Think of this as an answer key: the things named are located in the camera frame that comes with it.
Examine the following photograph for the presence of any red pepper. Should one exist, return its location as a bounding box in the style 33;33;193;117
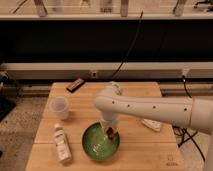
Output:
106;127;114;138

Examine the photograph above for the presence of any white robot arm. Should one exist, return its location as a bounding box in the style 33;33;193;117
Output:
95;82;213;171

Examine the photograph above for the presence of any green ceramic bowl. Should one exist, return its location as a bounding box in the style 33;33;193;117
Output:
82;122;120;161

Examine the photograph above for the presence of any white lotion bottle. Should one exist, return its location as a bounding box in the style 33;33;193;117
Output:
54;123;72;165

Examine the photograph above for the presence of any brown chocolate bar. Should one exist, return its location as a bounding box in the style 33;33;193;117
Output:
66;78;85;93

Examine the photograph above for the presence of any clear plastic cup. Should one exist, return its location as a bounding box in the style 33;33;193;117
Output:
49;97;69;120

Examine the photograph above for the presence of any white wrapped packet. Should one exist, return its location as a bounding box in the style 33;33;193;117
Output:
142;119;162;132

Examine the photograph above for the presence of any white wall outlet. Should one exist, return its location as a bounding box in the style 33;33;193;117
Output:
91;71;98;79

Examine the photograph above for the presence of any black cable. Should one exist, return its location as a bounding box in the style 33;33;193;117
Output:
109;10;145;80

